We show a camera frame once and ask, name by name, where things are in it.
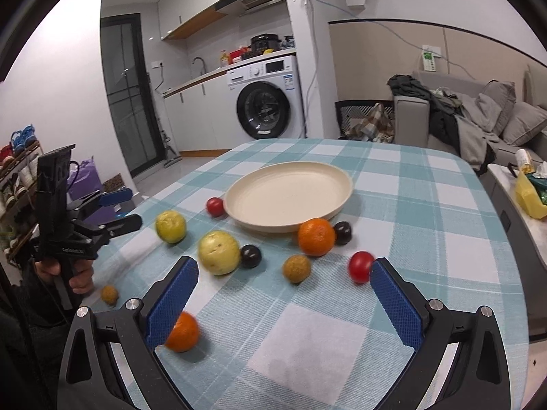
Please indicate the dark clothes pile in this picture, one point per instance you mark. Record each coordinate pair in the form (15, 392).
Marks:
(438, 119)

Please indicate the cream round plate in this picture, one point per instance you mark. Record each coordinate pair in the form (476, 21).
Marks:
(280, 197)

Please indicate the black glass door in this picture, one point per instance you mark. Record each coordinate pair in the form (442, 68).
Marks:
(129, 94)

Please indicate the yellow-green guava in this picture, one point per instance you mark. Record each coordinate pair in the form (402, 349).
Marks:
(170, 226)

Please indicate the teal checkered tablecloth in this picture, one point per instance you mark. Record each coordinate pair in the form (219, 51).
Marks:
(326, 343)

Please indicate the yellow plastic bag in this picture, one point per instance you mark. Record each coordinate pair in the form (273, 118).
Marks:
(528, 198)

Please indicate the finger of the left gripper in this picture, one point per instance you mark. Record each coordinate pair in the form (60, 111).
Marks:
(116, 198)
(121, 226)

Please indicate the dark plum right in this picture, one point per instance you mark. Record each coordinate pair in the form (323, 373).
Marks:
(343, 231)

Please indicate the dark plum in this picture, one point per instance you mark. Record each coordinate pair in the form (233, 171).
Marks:
(343, 231)
(251, 256)

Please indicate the dark plum left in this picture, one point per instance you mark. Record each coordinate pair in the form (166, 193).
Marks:
(251, 256)

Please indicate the grey cushion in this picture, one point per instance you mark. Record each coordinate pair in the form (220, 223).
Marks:
(525, 123)

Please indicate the orange mandarin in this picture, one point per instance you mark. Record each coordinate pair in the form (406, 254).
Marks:
(184, 335)
(316, 237)

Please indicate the plaid cloth on chair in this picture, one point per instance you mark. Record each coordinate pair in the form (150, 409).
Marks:
(376, 126)

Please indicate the black cooking pot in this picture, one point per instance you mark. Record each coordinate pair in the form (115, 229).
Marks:
(263, 42)

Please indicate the shoe rack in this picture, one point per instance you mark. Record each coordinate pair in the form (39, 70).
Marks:
(19, 161)

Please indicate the pale yellow guava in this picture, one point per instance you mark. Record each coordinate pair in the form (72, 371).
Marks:
(219, 253)

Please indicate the purple bag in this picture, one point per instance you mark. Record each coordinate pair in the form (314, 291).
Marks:
(86, 181)

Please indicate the white washing machine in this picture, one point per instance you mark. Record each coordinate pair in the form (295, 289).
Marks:
(266, 99)

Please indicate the small brown longan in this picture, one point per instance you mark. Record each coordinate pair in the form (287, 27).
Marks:
(109, 295)

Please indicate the grey sofa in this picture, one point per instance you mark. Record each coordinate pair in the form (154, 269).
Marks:
(491, 105)

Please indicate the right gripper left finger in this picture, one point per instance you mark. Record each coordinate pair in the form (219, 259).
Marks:
(166, 300)

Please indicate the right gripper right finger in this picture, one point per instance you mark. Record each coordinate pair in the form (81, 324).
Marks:
(403, 303)

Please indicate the small red tomato left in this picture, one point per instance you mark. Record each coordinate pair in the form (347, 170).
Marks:
(215, 207)

